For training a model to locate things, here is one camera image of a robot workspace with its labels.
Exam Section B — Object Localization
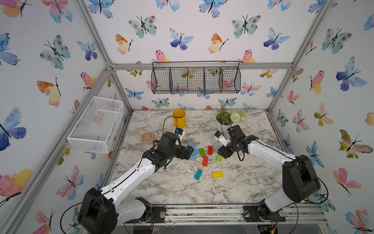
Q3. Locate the red block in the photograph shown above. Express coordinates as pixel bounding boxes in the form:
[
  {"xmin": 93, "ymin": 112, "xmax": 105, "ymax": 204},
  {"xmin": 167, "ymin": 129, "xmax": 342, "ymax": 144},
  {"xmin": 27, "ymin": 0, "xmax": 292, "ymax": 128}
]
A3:
[
  {"xmin": 207, "ymin": 146, "xmax": 213, "ymax": 156},
  {"xmin": 203, "ymin": 157, "xmax": 208, "ymax": 167}
]

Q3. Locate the yellow block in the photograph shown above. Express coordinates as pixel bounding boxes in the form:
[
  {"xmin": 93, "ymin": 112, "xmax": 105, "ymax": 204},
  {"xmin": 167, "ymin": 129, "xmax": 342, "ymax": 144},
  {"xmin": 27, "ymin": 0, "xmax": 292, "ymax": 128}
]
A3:
[{"xmin": 212, "ymin": 172, "xmax": 224, "ymax": 178}]

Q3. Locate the teal block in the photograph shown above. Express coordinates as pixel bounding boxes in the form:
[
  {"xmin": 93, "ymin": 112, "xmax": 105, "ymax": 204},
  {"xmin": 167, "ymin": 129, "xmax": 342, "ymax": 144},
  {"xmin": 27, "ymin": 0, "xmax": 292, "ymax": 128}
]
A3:
[{"xmin": 194, "ymin": 169, "xmax": 203, "ymax": 181}]

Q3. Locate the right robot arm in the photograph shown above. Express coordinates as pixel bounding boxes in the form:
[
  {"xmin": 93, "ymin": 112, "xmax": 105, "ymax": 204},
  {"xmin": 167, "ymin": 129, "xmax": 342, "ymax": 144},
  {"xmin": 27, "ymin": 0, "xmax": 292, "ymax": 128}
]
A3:
[{"xmin": 214, "ymin": 125, "xmax": 321, "ymax": 222}]

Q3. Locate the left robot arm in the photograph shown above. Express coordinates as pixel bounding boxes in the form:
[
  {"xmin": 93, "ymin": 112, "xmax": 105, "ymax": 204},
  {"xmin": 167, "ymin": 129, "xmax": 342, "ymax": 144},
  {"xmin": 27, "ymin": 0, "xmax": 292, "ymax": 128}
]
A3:
[{"xmin": 78, "ymin": 128, "xmax": 194, "ymax": 234}]

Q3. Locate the pink plastic scoop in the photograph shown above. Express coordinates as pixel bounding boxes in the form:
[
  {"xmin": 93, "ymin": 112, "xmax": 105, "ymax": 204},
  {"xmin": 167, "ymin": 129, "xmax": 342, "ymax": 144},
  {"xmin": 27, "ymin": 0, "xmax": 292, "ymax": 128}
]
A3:
[{"xmin": 140, "ymin": 132, "xmax": 161, "ymax": 145}]

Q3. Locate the light blue block upper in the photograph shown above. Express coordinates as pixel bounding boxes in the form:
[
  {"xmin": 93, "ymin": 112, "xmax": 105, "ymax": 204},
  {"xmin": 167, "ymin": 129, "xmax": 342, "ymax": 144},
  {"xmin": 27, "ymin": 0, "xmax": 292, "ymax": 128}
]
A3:
[{"xmin": 187, "ymin": 141, "xmax": 196, "ymax": 149}]

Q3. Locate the light blue block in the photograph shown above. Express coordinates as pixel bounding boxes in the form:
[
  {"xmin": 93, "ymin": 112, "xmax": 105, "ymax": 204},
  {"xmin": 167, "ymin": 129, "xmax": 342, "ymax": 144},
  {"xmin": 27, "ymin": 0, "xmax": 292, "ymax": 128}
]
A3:
[
  {"xmin": 187, "ymin": 141, "xmax": 196, "ymax": 149},
  {"xmin": 191, "ymin": 149, "xmax": 200, "ymax": 156}
]

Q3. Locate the potted flower plant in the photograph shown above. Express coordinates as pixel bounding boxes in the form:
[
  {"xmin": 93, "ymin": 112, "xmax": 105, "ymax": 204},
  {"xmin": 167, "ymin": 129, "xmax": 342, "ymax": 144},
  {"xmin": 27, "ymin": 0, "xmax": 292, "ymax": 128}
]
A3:
[{"xmin": 216, "ymin": 107, "xmax": 247, "ymax": 126}]

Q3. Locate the light blue block middle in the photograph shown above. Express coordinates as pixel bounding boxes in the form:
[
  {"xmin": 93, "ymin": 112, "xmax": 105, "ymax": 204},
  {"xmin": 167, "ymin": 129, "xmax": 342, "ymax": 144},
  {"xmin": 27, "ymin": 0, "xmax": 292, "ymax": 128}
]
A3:
[{"xmin": 191, "ymin": 149, "xmax": 200, "ymax": 156}]

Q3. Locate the natural wood block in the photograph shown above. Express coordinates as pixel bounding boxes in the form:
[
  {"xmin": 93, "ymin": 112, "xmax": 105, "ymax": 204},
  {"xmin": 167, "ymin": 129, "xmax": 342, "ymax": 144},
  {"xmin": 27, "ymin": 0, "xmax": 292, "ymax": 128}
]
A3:
[{"xmin": 194, "ymin": 161, "xmax": 204, "ymax": 170}]

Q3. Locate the dark green block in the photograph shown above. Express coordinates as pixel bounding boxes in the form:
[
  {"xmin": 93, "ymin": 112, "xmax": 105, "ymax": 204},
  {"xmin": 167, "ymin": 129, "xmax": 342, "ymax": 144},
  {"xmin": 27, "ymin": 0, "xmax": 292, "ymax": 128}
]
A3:
[{"xmin": 199, "ymin": 148, "xmax": 206, "ymax": 158}]

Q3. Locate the yellow cup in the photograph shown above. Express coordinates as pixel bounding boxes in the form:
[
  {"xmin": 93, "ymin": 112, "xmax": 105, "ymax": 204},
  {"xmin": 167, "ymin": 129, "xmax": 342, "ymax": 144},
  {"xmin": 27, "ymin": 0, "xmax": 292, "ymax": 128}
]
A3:
[{"xmin": 172, "ymin": 109, "xmax": 187, "ymax": 129}]

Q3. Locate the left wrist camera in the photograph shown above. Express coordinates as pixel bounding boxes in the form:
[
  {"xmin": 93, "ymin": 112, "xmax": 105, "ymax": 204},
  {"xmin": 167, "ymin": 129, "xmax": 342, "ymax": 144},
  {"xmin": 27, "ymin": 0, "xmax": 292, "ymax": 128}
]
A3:
[{"xmin": 175, "ymin": 128, "xmax": 186, "ymax": 141}]

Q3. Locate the black wire wall basket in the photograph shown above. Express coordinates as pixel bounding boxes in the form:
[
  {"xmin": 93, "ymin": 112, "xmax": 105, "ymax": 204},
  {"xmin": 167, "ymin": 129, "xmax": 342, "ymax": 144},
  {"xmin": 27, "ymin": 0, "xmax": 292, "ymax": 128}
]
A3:
[{"xmin": 149, "ymin": 61, "xmax": 241, "ymax": 95}]

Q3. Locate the white mesh wall basket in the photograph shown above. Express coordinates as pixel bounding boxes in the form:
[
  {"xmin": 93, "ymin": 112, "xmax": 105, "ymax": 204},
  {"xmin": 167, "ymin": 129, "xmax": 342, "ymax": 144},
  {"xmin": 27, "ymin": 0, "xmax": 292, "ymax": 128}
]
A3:
[{"xmin": 67, "ymin": 96, "xmax": 124, "ymax": 154}]

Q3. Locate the aluminium front rail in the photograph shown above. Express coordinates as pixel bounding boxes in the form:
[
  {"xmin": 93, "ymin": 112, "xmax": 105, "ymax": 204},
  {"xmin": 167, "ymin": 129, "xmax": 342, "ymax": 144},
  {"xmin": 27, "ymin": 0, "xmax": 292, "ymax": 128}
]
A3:
[{"xmin": 125, "ymin": 203, "xmax": 328, "ymax": 226}]

